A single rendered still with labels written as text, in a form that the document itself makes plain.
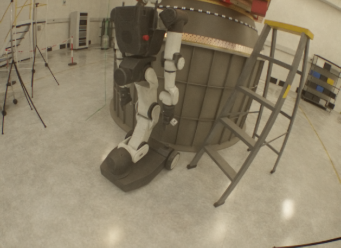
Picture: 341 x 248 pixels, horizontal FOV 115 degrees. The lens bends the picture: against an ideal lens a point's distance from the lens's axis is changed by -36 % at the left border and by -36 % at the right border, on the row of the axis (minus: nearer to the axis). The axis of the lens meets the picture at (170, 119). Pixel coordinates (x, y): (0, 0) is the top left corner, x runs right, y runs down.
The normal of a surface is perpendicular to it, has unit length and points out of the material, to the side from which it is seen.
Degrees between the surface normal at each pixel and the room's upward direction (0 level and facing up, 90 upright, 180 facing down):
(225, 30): 62
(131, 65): 45
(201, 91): 90
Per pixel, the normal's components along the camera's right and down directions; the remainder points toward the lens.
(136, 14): -0.51, 0.37
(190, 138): 0.05, 0.51
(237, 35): 0.35, 0.06
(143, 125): -0.37, -0.11
